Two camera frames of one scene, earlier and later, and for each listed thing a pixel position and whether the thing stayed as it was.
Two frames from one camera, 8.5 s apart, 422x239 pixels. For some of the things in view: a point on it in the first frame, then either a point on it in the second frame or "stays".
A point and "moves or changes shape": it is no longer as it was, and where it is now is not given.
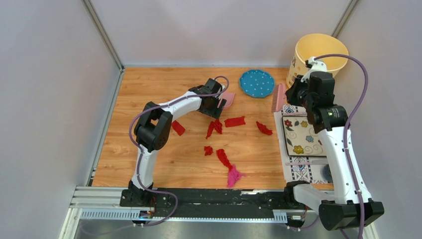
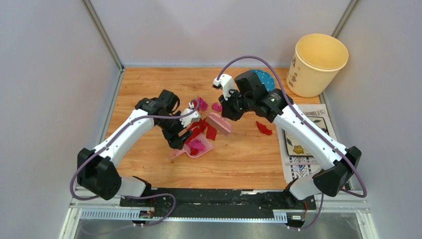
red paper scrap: [177, 128] moves or changes shape
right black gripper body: [298, 95] -> [236, 104]
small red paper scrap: [208, 150] -> [194, 151]
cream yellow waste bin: [314, 46] stays
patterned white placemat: [297, 170] stays
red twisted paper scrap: [217, 125] -> [202, 124]
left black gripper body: [213, 110] -> [171, 128]
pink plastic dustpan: [229, 96] moves or changes shape
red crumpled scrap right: [263, 129] stays
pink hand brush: [278, 100] moves or changes shape
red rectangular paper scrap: [233, 122] -> [211, 133]
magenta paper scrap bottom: [234, 176] -> [197, 143]
